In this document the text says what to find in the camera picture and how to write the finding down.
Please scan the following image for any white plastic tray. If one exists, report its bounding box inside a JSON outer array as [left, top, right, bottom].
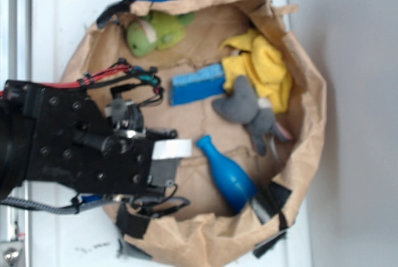
[[26, 0, 312, 266]]

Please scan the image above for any white-padded gripper finger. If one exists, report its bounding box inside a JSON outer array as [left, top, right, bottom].
[[152, 139, 192, 159]]

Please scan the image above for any brown paper bag bowl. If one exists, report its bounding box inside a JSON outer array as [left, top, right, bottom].
[[63, 0, 326, 266]]

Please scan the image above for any yellow cloth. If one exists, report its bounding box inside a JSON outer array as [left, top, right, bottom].
[[219, 29, 293, 114]]

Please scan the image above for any aluminium rail frame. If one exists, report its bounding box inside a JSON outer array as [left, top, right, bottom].
[[1, 0, 31, 266]]

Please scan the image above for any blue sponge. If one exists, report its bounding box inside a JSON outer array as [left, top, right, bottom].
[[169, 63, 225, 106]]

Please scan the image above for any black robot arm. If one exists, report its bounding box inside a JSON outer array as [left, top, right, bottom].
[[1, 80, 192, 199]]

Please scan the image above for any blue plastic bottle toy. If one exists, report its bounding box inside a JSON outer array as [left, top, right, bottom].
[[197, 135, 257, 213]]

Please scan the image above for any grey plush elephant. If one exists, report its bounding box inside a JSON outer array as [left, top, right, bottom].
[[212, 75, 292, 156]]

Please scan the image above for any grey braided cable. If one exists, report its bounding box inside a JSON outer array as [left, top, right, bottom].
[[0, 195, 190, 217]]

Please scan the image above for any red and black wire bundle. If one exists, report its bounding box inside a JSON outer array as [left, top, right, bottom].
[[0, 58, 165, 108]]

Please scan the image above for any green plush frog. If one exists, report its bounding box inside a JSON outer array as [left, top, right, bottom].
[[126, 11, 195, 57]]

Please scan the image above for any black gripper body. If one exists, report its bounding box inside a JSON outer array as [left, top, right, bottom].
[[2, 80, 177, 198]]

